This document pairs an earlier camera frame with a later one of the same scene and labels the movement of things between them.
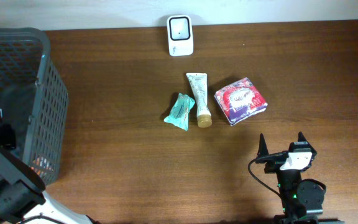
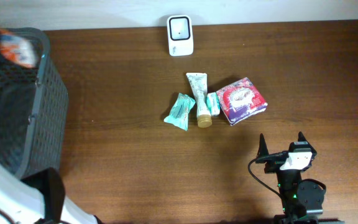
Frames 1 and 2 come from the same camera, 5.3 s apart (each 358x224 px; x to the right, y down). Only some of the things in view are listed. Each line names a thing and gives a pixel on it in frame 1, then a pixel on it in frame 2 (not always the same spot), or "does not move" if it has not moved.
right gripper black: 271,167 does not move
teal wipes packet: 179,115 does not move
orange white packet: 41,165 -> 17,48
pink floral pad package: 239,100 does not move
